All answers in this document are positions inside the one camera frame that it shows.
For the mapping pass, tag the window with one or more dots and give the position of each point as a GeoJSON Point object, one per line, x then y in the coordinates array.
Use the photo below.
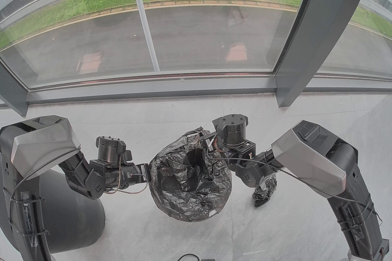
{"type": "Point", "coordinates": [214, 24]}

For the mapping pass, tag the black plastic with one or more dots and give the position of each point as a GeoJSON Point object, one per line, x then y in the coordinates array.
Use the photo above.
{"type": "Point", "coordinates": [265, 192]}

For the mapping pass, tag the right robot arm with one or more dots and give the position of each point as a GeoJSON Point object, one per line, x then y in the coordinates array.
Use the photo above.
{"type": "Point", "coordinates": [309, 155]}

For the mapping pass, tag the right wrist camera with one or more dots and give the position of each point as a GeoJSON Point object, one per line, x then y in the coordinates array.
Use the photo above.
{"type": "Point", "coordinates": [218, 124]}

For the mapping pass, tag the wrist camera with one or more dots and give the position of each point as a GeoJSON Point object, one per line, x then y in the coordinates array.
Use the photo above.
{"type": "Point", "coordinates": [126, 156]}
{"type": "Point", "coordinates": [218, 124]}

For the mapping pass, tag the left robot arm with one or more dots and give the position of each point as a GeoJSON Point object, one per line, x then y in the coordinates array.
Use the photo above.
{"type": "Point", "coordinates": [43, 143]}

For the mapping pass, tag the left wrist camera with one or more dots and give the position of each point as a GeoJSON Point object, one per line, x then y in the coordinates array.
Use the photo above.
{"type": "Point", "coordinates": [126, 156]}

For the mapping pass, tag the dark grey round chair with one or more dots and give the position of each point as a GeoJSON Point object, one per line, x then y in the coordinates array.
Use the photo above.
{"type": "Point", "coordinates": [76, 223]}

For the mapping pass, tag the black plastic bag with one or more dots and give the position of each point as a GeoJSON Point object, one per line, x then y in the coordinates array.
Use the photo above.
{"type": "Point", "coordinates": [190, 192]}

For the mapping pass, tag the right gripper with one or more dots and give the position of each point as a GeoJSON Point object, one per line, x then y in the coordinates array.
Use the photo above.
{"type": "Point", "coordinates": [209, 143]}

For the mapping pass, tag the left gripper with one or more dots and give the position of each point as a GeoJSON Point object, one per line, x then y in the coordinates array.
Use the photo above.
{"type": "Point", "coordinates": [134, 175]}

